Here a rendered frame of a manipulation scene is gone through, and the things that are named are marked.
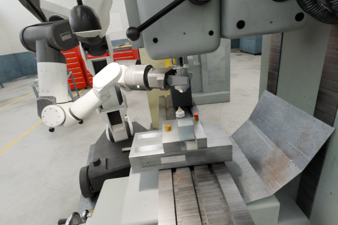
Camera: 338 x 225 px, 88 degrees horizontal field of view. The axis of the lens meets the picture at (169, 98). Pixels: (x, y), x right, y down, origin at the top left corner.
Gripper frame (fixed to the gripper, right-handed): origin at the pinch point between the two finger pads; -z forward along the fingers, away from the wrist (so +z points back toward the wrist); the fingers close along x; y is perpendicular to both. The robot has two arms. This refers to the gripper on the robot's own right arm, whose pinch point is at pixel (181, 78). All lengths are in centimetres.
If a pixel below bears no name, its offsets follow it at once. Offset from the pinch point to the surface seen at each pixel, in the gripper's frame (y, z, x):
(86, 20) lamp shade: -18.6, 17.4, -14.8
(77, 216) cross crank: 59, 48, -19
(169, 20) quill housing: -16.2, -1.9, -10.0
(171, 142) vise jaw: 19.6, 2.7, -7.1
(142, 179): 38.6, 16.4, -8.3
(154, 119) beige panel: 105, 97, 144
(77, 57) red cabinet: 33, 413, 314
